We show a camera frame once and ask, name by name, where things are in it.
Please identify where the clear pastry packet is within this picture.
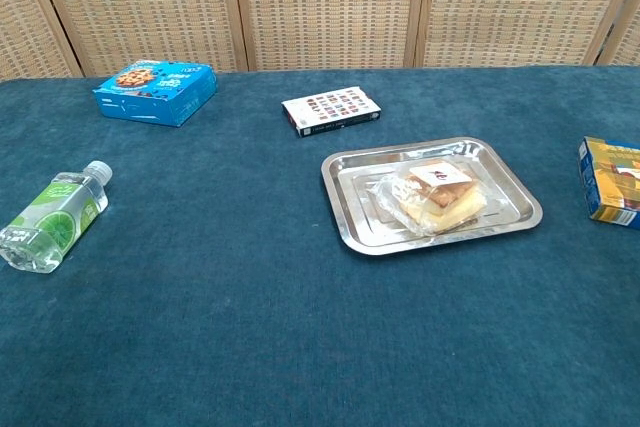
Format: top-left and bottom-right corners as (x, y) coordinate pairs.
(367, 159), (489, 238)

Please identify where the rectangular stainless steel tray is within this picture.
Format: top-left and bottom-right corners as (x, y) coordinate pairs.
(320, 135), (545, 257)

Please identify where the white box with picture grid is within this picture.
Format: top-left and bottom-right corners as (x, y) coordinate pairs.
(280, 85), (383, 139)

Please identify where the blue table cloth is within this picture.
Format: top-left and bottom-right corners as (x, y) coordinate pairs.
(0, 65), (640, 427)

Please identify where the woven folding screen panel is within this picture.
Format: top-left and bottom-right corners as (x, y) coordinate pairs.
(0, 0), (84, 81)
(231, 0), (430, 73)
(596, 0), (640, 68)
(28, 0), (250, 79)
(414, 0), (630, 69)

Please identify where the blue cookie box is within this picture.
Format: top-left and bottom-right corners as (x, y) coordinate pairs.
(92, 58), (219, 129)

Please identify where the clear bottle with green label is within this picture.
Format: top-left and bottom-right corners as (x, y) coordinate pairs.
(0, 160), (113, 275)

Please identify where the orange and blue snack box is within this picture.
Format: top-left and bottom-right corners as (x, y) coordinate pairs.
(577, 135), (640, 230)

